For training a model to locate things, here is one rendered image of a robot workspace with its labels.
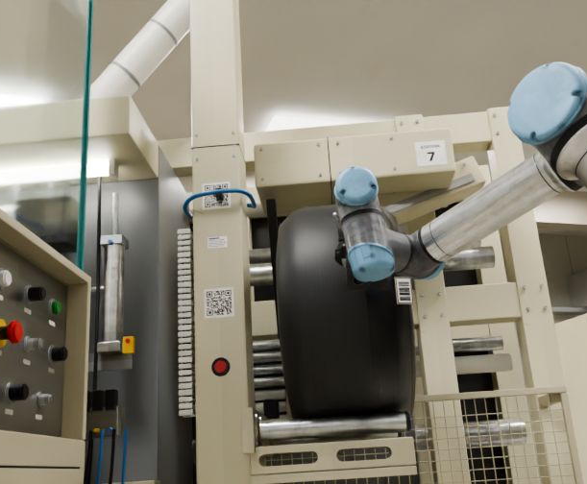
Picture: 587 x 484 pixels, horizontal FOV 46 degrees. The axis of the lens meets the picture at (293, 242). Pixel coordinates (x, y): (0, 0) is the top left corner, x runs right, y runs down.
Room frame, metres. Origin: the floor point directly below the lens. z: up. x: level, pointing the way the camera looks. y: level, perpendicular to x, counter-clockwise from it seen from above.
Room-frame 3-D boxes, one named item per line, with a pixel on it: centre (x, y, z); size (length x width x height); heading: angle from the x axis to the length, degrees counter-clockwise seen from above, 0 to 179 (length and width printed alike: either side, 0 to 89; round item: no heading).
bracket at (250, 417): (1.78, 0.11, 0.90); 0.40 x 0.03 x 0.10; 177
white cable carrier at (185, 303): (1.73, 0.28, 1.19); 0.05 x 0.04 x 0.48; 177
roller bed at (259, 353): (2.16, 0.13, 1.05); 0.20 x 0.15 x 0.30; 87
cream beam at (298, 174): (2.06, -0.21, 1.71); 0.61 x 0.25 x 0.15; 87
